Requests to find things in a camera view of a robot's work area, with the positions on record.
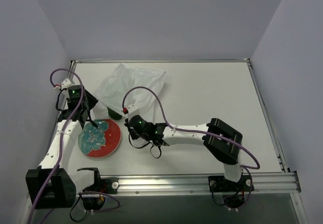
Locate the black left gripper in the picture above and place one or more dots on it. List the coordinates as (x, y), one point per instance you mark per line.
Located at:
(89, 102)

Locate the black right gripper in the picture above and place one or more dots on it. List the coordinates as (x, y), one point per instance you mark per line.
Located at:
(130, 127)

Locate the white plastic bag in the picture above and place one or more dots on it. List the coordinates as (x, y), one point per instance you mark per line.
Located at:
(112, 90)

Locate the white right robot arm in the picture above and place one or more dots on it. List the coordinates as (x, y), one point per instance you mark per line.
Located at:
(208, 135)

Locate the red and teal plate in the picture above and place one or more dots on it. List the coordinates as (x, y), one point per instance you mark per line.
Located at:
(100, 141)

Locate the aluminium table edge rail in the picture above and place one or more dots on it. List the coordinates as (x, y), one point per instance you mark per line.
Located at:
(74, 63)

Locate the front aluminium rail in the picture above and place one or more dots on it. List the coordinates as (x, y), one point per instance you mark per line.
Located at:
(198, 184)

